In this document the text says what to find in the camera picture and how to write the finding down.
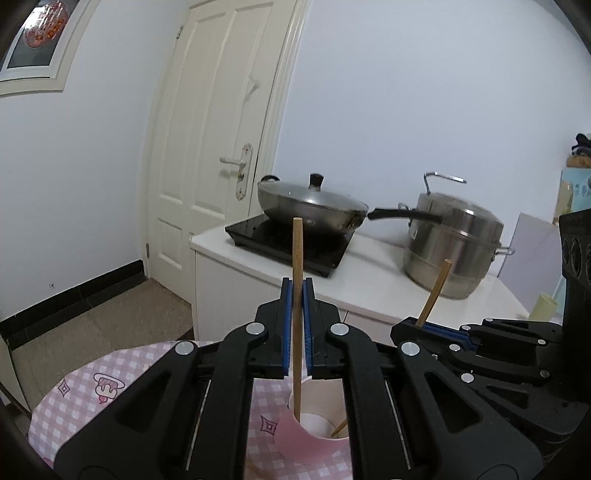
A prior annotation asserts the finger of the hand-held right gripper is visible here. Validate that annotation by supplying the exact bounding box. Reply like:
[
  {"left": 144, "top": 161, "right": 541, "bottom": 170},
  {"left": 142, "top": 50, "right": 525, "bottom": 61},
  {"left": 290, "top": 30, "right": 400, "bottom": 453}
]
[
  {"left": 422, "top": 318, "right": 561, "bottom": 357},
  {"left": 390, "top": 316, "right": 553, "bottom": 389}
]

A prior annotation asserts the stainless steel steamer pot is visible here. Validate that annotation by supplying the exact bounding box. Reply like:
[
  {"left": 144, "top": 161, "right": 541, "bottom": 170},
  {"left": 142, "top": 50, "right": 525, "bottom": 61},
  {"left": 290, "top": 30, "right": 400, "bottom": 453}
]
[{"left": 403, "top": 172, "right": 515, "bottom": 300}]

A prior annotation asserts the pink checkered tablecloth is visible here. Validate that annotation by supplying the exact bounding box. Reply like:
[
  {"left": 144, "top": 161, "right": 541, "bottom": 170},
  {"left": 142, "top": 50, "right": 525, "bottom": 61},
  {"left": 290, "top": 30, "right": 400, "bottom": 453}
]
[{"left": 28, "top": 340, "right": 356, "bottom": 480}]

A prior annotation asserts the red rabbit window decal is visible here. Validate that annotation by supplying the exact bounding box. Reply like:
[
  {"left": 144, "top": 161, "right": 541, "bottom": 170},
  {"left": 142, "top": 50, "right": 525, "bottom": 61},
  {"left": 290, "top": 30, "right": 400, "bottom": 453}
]
[{"left": 23, "top": 0, "right": 70, "bottom": 49}]

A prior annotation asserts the white framed window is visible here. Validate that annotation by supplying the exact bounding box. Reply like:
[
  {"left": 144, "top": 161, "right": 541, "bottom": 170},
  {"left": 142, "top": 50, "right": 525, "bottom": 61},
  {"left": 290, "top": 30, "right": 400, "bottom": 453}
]
[{"left": 0, "top": 0, "right": 100, "bottom": 95}]

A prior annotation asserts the white mini fridge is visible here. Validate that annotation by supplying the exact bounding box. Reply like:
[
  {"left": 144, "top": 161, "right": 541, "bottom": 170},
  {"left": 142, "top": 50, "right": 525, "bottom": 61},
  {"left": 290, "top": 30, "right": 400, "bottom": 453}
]
[{"left": 499, "top": 211, "right": 565, "bottom": 319}]

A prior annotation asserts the black induction cooktop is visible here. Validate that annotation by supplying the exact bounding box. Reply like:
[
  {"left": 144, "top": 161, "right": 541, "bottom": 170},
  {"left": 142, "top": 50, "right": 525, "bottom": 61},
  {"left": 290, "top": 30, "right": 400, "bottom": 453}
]
[{"left": 225, "top": 213, "right": 357, "bottom": 279}]

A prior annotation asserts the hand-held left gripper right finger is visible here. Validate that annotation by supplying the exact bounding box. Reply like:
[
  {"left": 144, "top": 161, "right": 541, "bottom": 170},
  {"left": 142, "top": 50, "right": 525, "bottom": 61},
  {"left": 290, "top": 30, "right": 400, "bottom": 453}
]
[{"left": 302, "top": 278, "right": 544, "bottom": 480}]

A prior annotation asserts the silver door handle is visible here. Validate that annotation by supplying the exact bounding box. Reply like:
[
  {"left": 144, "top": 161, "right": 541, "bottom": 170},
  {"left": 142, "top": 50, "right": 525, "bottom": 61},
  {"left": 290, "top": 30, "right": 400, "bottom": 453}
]
[{"left": 220, "top": 143, "right": 257, "bottom": 201}]

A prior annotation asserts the brown wooden chopstick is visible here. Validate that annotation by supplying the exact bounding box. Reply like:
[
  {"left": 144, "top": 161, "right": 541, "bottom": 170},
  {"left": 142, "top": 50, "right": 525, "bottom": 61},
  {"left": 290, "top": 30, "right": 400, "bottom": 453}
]
[
  {"left": 331, "top": 259, "right": 453, "bottom": 438},
  {"left": 289, "top": 217, "right": 304, "bottom": 424}
]

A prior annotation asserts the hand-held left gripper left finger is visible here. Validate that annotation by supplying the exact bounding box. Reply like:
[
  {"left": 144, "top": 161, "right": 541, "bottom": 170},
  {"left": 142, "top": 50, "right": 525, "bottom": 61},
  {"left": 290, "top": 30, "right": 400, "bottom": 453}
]
[{"left": 54, "top": 277, "right": 296, "bottom": 480}]

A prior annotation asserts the steel wok with black handle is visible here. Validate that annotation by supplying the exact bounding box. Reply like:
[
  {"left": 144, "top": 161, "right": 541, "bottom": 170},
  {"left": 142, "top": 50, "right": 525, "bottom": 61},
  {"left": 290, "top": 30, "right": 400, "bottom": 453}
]
[{"left": 257, "top": 175, "right": 444, "bottom": 237}]

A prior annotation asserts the pale printed box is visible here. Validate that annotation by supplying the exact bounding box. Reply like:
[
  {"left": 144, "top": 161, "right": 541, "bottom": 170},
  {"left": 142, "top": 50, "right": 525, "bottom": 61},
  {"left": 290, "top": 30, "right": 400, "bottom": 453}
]
[{"left": 555, "top": 167, "right": 591, "bottom": 224}]

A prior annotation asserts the pink cup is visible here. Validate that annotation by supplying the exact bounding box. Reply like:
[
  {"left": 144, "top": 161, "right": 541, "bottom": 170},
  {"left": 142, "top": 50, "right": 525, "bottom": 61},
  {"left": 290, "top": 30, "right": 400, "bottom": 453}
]
[{"left": 276, "top": 375, "right": 354, "bottom": 466}]

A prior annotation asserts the white kitchen cabinet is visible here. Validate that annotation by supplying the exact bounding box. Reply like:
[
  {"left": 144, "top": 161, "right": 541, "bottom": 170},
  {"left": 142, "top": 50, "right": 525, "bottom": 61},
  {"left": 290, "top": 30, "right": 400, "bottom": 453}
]
[{"left": 189, "top": 224, "right": 532, "bottom": 344}]

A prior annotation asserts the pale yellow cup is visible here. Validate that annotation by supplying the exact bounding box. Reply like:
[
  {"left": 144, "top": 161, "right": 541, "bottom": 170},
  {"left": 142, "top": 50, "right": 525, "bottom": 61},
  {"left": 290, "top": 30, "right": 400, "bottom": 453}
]
[{"left": 529, "top": 293, "right": 559, "bottom": 324}]

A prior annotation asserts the white panel door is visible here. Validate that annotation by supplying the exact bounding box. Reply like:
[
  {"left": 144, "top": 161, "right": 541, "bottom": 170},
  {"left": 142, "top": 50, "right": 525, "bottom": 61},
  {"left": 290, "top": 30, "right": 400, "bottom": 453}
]
[{"left": 147, "top": 0, "right": 309, "bottom": 305}]

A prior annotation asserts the glass wok lid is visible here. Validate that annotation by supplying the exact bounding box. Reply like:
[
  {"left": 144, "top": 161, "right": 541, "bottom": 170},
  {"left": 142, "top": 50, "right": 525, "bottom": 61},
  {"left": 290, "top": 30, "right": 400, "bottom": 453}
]
[{"left": 257, "top": 173, "right": 369, "bottom": 210}]

